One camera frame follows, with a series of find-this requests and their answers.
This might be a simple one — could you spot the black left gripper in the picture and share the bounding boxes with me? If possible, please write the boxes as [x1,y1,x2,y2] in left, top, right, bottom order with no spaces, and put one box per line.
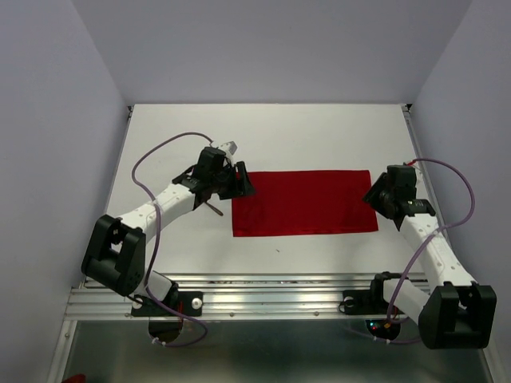
[210,161,256,200]

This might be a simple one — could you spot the red cloth napkin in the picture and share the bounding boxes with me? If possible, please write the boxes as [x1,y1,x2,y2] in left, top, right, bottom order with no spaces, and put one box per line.
[232,170,378,237]

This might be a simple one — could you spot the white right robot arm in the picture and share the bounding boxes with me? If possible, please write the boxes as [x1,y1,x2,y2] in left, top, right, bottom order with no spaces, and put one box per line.
[363,164,497,349]

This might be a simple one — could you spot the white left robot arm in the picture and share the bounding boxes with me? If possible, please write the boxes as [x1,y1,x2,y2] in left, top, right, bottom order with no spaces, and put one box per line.
[81,141,255,314]

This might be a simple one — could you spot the dark wooden spoon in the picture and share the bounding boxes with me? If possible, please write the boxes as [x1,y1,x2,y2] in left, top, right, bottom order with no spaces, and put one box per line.
[204,202,224,216]

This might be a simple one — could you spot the red object bottom left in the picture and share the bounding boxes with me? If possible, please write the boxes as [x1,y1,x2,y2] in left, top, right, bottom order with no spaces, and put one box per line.
[61,373,87,383]

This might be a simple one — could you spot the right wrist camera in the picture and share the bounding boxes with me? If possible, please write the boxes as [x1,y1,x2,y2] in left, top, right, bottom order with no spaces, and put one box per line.
[403,160,424,183]

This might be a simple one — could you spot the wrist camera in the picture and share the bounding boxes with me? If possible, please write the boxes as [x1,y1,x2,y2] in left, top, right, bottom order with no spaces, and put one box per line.
[210,141,238,156]
[403,160,424,183]

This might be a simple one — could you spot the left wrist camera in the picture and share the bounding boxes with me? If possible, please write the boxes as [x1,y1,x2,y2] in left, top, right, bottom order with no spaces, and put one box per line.
[210,141,238,156]

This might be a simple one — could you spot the aluminium right side rail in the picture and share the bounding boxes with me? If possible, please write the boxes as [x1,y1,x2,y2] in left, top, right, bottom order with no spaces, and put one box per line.
[400,104,463,226]

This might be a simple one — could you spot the aluminium rail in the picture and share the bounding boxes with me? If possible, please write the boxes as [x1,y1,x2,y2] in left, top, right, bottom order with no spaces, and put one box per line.
[400,104,463,226]
[81,105,133,288]

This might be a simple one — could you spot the aluminium front rail frame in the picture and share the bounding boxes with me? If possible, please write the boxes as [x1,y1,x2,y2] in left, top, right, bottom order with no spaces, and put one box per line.
[65,272,489,320]

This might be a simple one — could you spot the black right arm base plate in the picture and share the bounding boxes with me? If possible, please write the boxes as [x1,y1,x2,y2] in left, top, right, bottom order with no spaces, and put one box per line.
[338,289,416,316]

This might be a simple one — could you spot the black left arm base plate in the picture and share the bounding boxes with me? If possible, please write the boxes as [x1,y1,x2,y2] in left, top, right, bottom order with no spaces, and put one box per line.
[130,290,204,318]

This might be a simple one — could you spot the aluminium left side rail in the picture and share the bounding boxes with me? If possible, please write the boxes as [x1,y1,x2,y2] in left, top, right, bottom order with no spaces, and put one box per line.
[81,105,133,288]

